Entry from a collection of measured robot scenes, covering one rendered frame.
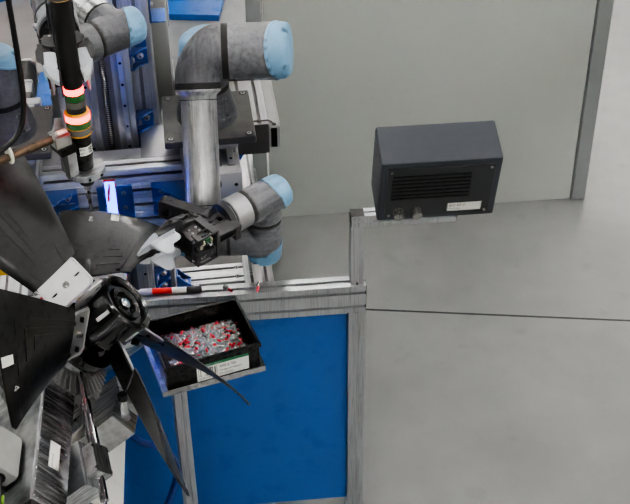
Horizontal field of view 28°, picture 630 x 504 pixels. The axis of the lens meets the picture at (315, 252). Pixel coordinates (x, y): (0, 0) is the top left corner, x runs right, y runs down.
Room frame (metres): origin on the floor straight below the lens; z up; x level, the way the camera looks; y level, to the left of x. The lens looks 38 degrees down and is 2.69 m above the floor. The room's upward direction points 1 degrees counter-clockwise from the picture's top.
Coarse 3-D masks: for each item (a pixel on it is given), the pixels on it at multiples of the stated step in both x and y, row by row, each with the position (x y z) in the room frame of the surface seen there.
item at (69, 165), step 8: (48, 136) 1.80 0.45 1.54; (56, 136) 1.80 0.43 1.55; (64, 136) 1.80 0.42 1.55; (56, 144) 1.79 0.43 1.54; (64, 144) 1.80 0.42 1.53; (72, 144) 1.80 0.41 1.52; (56, 152) 1.80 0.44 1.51; (64, 152) 1.79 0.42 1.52; (72, 152) 1.80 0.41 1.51; (64, 160) 1.81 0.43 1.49; (72, 160) 1.80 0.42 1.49; (96, 160) 1.85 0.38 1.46; (64, 168) 1.81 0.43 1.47; (72, 168) 1.80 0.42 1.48; (96, 168) 1.83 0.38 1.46; (104, 168) 1.83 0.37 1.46; (72, 176) 1.80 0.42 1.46; (80, 176) 1.80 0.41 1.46; (88, 176) 1.80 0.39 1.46; (96, 176) 1.81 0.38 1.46
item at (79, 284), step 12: (72, 264) 1.79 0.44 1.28; (60, 276) 1.77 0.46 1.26; (72, 276) 1.77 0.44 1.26; (84, 276) 1.78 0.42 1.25; (48, 288) 1.75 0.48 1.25; (60, 288) 1.75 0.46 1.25; (72, 288) 1.76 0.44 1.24; (84, 288) 1.76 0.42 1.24; (48, 300) 1.73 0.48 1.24; (60, 300) 1.74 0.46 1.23; (72, 300) 1.74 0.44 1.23
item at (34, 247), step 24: (0, 168) 1.87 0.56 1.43; (24, 168) 1.89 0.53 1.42; (0, 192) 1.83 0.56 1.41; (24, 192) 1.85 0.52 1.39; (0, 216) 1.80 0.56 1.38; (24, 216) 1.81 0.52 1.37; (48, 216) 1.83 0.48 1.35; (0, 240) 1.77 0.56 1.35; (24, 240) 1.78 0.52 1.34; (48, 240) 1.80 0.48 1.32; (0, 264) 1.74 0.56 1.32; (24, 264) 1.75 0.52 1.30; (48, 264) 1.77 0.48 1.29
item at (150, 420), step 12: (132, 384) 1.64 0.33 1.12; (132, 396) 1.64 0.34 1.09; (144, 396) 1.58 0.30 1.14; (144, 408) 1.60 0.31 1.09; (144, 420) 1.61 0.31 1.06; (156, 420) 1.51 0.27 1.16; (156, 432) 1.56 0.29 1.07; (156, 444) 1.58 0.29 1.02; (168, 444) 1.49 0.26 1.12; (168, 456) 1.44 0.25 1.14; (180, 480) 1.44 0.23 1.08
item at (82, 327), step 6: (78, 312) 1.66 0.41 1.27; (84, 312) 1.68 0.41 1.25; (78, 318) 1.66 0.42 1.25; (84, 318) 1.68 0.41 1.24; (78, 324) 1.66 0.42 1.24; (84, 324) 1.68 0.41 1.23; (78, 330) 1.66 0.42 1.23; (84, 330) 1.68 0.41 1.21; (84, 336) 1.68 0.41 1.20; (72, 342) 1.64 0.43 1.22; (78, 342) 1.66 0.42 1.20; (84, 342) 1.67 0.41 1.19; (72, 348) 1.64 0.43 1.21; (72, 354) 1.64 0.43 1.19; (78, 354) 1.65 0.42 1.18
